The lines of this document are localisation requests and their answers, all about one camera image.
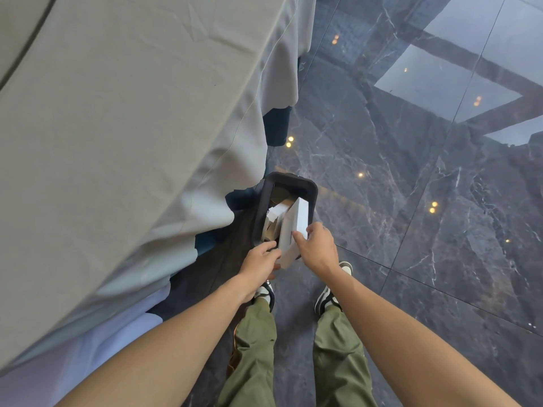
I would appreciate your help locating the person's left forearm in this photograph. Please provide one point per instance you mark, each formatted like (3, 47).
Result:
(169, 347)

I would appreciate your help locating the white cardboard box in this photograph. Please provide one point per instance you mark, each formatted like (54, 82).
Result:
(273, 218)
(293, 226)

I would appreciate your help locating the person's right forearm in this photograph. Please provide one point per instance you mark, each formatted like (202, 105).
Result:
(403, 334)

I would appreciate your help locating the person's left hand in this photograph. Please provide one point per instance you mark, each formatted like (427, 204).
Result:
(256, 267)

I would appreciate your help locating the person's right hand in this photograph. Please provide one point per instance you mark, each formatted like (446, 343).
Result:
(316, 252)

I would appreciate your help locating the person's left fingers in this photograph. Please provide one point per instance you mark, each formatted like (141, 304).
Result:
(268, 248)

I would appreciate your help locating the green trousers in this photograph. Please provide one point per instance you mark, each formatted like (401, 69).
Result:
(339, 360)

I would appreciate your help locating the person's right thumb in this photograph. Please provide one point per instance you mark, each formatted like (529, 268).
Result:
(299, 240)

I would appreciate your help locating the person's sneaker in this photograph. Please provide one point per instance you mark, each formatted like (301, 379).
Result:
(266, 294)
(328, 298)

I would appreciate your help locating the person's left sneaker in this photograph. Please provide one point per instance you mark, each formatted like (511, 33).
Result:
(266, 294)

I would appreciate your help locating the black waste bin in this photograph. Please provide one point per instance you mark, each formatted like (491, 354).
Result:
(259, 203)

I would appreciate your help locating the person's right sneaker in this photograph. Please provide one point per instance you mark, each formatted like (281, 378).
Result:
(328, 298)

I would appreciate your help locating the open white cardboard box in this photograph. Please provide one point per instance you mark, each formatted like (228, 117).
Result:
(273, 218)

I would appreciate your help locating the white under tablecloth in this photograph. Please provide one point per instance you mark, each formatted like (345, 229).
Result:
(63, 368)

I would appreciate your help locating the grey tablecloth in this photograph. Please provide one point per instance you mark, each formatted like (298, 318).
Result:
(118, 165)

